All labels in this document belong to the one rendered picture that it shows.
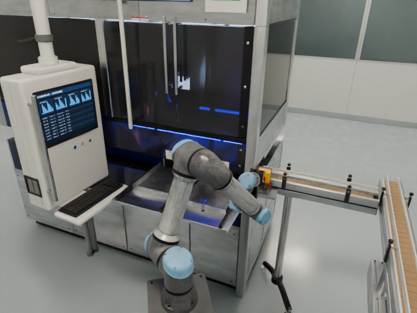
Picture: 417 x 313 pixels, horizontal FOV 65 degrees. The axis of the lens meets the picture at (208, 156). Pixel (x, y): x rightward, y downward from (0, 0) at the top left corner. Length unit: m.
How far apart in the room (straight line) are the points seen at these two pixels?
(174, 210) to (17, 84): 1.00
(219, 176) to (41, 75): 1.13
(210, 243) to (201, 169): 1.20
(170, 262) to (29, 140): 1.03
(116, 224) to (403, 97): 5.19
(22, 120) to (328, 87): 5.36
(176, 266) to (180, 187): 0.29
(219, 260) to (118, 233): 0.85
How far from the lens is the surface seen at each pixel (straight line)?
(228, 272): 2.43
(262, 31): 1.71
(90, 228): 2.58
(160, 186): 2.02
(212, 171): 1.17
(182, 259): 1.31
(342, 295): 2.75
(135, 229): 2.60
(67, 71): 2.01
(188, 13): 1.84
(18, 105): 1.90
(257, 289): 2.62
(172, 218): 1.34
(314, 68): 6.36
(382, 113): 6.53
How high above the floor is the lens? 1.90
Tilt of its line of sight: 25 degrees down
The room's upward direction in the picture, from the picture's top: 1 degrees clockwise
